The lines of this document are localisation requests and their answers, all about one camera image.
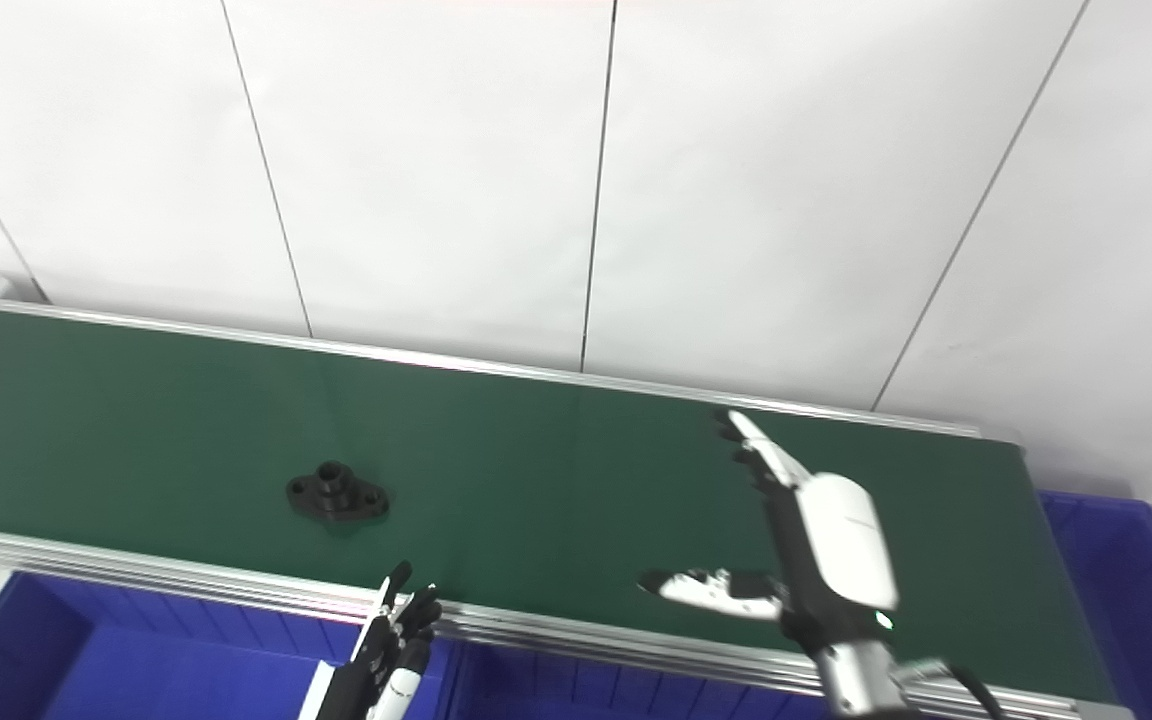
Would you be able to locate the blue plastic bin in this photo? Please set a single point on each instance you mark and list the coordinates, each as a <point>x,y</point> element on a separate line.
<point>586,695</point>
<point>156,670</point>
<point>1126,600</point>

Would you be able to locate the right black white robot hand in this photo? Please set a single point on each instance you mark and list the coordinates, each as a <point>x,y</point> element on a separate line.
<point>836,550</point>

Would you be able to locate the green conveyor belt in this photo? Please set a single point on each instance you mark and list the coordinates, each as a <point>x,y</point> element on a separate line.
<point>236,585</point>
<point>536,480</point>

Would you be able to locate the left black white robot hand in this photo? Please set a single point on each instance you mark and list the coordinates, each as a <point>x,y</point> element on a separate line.
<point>376,670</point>

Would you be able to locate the black flange part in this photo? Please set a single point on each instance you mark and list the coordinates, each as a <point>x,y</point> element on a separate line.
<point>336,495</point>

